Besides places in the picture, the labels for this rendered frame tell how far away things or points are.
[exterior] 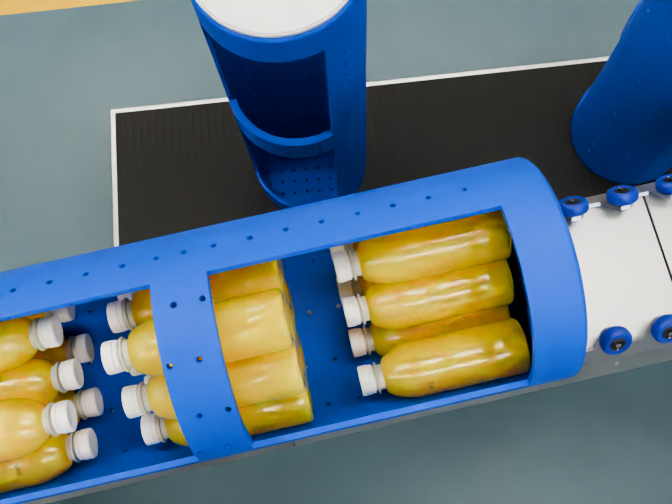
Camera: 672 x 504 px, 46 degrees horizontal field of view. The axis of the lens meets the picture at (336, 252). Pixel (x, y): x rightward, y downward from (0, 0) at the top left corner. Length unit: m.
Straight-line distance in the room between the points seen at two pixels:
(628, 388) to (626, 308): 0.97
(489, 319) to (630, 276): 0.26
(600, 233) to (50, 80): 1.74
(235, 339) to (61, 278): 0.22
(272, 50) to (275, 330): 0.51
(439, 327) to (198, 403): 0.35
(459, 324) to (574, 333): 0.20
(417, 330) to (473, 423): 1.06
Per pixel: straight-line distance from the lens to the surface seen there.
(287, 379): 0.94
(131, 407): 0.99
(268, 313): 0.89
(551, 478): 2.13
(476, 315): 1.07
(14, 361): 1.04
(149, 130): 2.18
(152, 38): 2.48
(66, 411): 1.01
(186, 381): 0.88
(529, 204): 0.92
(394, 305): 1.00
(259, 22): 1.23
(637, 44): 1.71
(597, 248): 1.24
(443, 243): 0.96
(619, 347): 1.18
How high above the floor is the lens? 2.08
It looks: 75 degrees down
